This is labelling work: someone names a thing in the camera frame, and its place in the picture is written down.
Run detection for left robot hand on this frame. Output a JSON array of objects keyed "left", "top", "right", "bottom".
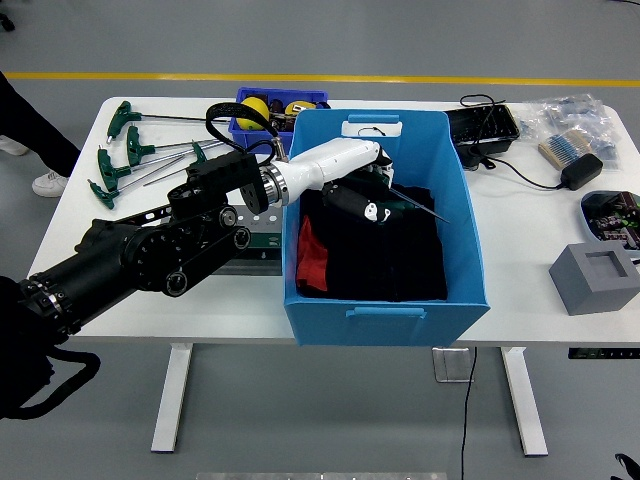
[{"left": 287, "top": 138, "right": 396, "bottom": 225}]

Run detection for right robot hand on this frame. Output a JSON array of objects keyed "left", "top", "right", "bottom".
[{"left": 614, "top": 453, "right": 640, "bottom": 480}]

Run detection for small green T-handle hex key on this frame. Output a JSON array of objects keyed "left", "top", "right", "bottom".
[{"left": 374, "top": 183, "right": 452, "bottom": 226}]

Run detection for grey green hex key stand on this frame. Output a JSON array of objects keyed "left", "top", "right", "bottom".
[{"left": 212, "top": 202, "right": 285, "bottom": 277}]

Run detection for large blue storage box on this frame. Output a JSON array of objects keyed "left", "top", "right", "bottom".
[{"left": 282, "top": 108, "right": 491, "bottom": 347}]

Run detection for yellow black tape measure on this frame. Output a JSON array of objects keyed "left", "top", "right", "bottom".
[{"left": 284, "top": 99, "right": 321, "bottom": 117}]

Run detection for small blue parts bin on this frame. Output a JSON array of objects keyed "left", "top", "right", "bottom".
[{"left": 228, "top": 87, "right": 330, "bottom": 156}]

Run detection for yellow ball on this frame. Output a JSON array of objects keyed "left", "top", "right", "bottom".
[{"left": 235, "top": 96, "right": 272, "bottom": 132}]

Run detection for red cloth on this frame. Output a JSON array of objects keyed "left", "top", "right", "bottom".
[{"left": 296, "top": 213, "right": 331, "bottom": 292}]

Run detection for black cloth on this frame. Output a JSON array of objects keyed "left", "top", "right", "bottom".
[{"left": 298, "top": 169, "right": 449, "bottom": 303}]

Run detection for black table control panel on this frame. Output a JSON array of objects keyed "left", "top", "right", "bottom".
[{"left": 568, "top": 347, "right": 640, "bottom": 360}]

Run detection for white table leg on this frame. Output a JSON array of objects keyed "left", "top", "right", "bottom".
[
  {"left": 500, "top": 347, "right": 550, "bottom": 458},
  {"left": 150, "top": 343, "right": 195, "bottom": 455}
]

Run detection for yellow floor tape line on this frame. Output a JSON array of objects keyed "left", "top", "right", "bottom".
[{"left": 4, "top": 71, "right": 640, "bottom": 89}]

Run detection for black plastic tray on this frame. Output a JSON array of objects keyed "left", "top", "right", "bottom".
[{"left": 446, "top": 104, "right": 522, "bottom": 170}]

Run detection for grey block with square recess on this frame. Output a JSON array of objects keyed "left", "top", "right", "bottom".
[{"left": 548, "top": 243, "right": 640, "bottom": 317}]

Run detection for metal floor plate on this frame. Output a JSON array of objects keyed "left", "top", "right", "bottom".
[{"left": 432, "top": 347, "right": 475, "bottom": 384}]

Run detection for resistor tape bundle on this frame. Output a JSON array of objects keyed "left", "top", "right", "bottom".
[{"left": 538, "top": 129, "right": 596, "bottom": 171}]

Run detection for black electronic components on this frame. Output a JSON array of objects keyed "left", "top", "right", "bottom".
[{"left": 589, "top": 192, "right": 640, "bottom": 251}]

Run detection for clear bags of components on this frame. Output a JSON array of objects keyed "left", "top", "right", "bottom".
[{"left": 519, "top": 93, "right": 624, "bottom": 169}]

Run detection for black power adapter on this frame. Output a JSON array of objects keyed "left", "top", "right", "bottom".
[{"left": 560, "top": 153, "right": 605, "bottom": 192}]

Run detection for light blue shallow tray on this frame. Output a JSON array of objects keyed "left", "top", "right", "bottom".
[{"left": 580, "top": 190, "right": 640, "bottom": 261}]

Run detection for white shoe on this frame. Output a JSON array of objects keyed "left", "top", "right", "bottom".
[
  {"left": 0, "top": 134, "right": 30, "bottom": 157},
  {"left": 32, "top": 171, "right": 70, "bottom": 198}
]

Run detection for person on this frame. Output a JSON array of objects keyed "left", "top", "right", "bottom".
[{"left": 0, "top": 72, "right": 81, "bottom": 198}]

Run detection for black floor cable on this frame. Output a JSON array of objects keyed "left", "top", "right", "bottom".
[{"left": 458, "top": 347, "right": 479, "bottom": 480}]

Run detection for black adapter cord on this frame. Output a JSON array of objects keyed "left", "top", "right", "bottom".
[{"left": 459, "top": 93, "right": 566, "bottom": 191}]

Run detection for long green T-handle hex key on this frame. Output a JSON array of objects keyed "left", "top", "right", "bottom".
[{"left": 107, "top": 99, "right": 234, "bottom": 144}]

